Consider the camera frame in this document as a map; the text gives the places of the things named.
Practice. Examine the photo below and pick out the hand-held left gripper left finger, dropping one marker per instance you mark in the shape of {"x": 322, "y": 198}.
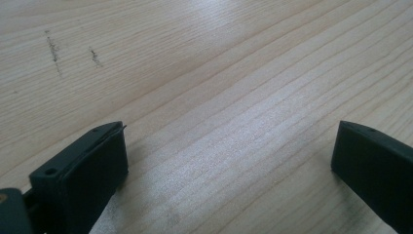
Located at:
{"x": 81, "y": 175}

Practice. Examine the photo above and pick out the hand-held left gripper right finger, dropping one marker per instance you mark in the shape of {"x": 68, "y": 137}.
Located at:
{"x": 376, "y": 169}

